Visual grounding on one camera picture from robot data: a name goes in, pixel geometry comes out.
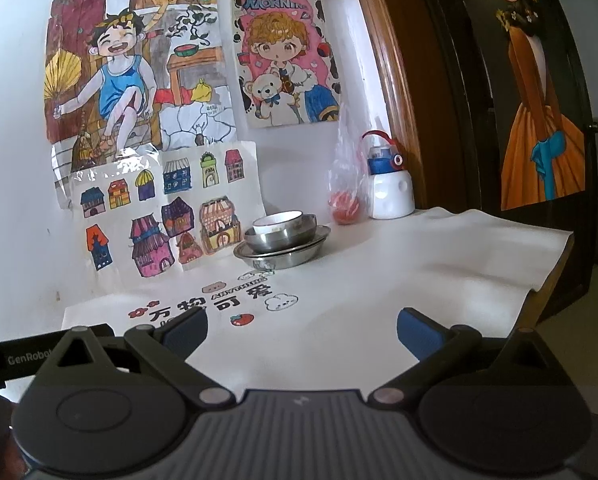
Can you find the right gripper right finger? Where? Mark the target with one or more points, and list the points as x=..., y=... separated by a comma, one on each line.
x=439, y=350

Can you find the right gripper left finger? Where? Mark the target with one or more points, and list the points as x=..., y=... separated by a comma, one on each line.
x=163, y=352

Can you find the steel plate with sticker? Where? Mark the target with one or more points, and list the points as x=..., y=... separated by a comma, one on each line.
x=284, y=259

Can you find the white bowl red rim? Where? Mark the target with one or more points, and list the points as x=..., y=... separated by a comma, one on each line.
x=277, y=222

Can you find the white printed tablecloth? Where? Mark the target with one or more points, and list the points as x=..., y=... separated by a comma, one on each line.
x=331, y=323

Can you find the houses drawing paper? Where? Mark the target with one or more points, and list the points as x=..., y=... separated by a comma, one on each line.
x=163, y=213

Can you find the white blue water bottle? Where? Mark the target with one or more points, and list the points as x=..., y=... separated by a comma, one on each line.
x=391, y=193

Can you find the clear plastic bag red contents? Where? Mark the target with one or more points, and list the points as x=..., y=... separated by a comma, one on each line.
x=348, y=200

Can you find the boy with fan drawing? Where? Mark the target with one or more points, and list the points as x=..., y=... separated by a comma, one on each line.
x=127, y=77

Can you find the girl with bear drawing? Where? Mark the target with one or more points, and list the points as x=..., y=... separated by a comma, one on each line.
x=287, y=69

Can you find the orange dress painting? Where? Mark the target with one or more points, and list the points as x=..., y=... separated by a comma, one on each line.
x=543, y=154

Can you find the brown wooden door frame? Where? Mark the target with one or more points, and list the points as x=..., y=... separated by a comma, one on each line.
x=426, y=112

